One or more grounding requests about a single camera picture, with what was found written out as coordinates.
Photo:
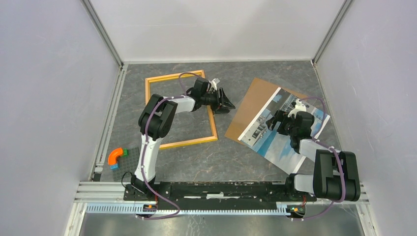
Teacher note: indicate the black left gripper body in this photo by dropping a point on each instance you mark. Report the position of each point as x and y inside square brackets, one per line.
[212, 100]

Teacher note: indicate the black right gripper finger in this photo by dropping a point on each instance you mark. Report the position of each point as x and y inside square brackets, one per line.
[282, 130]
[271, 123]

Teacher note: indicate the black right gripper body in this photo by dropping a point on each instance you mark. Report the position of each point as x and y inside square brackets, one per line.
[282, 116]

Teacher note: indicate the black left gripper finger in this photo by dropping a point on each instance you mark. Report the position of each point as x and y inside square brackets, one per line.
[221, 109]
[223, 99]

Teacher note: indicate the printed building photo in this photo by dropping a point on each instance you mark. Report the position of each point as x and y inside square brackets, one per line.
[269, 144]

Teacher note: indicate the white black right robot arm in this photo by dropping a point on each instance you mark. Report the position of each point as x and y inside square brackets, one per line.
[335, 176]

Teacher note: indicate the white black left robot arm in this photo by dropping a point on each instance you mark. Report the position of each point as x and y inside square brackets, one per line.
[156, 121]

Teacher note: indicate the brown cardboard backing board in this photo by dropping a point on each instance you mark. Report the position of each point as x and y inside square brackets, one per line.
[251, 107]

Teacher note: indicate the green toy brick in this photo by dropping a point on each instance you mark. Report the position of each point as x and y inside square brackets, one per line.
[125, 152]

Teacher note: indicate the grey lego baseplate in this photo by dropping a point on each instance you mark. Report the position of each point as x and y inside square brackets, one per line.
[127, 164]

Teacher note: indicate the orange curved toy block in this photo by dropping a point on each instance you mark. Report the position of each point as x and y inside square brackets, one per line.
[114, 155]

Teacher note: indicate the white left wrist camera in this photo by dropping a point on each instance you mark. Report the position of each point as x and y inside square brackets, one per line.
[213, 85]

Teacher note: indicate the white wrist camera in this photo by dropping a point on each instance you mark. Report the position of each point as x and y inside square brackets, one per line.
[298, 107]
[213, 85]

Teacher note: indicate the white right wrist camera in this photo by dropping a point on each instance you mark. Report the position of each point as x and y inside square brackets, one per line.
[298, 107]

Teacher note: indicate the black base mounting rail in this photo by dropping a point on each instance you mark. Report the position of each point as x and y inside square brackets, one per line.
[218, 196]

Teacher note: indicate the aluminium extrusion frame rail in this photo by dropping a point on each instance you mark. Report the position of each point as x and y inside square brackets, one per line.
[100, 210]

